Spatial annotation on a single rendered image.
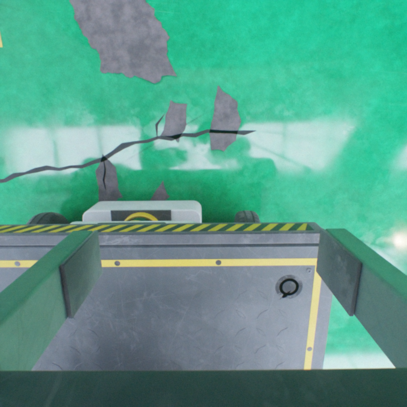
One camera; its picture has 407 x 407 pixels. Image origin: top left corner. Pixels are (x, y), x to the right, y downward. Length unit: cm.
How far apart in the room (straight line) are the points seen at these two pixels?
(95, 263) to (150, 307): 36
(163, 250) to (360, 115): 59
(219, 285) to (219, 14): 58
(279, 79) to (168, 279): 52
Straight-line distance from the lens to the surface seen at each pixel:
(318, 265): 17
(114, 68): 78
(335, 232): 17
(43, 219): 75
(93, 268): 16
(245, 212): 68
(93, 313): 55
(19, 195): 90
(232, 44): 76
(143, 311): 53
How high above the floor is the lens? 74
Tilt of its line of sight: 74 degrees down
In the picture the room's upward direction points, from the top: 180 degrees counter-clockwise
